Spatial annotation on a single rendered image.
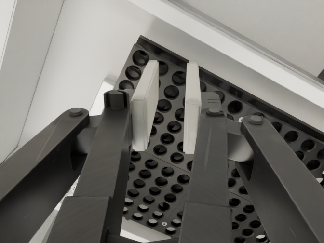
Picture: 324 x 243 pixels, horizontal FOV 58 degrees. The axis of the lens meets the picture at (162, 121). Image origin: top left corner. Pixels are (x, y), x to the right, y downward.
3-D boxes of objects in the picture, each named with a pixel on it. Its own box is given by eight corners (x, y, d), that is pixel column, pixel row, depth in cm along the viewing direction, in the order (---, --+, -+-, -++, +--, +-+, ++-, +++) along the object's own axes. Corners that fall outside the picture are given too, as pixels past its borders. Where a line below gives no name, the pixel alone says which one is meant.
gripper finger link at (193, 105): (185, 102, 14) (201, 102, 14) (187, 60, 20) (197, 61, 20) (182, 154, 15) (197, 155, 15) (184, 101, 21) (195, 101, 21)
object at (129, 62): (67, 188, 31) (65, 192, 31) (134, 42, 24) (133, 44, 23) (83, 195, 32) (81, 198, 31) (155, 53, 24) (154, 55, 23)
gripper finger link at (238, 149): (200, 133, 13) (271, 137, 13) (197, 90, 17) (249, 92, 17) (198, 162, 13) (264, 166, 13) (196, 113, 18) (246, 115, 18)
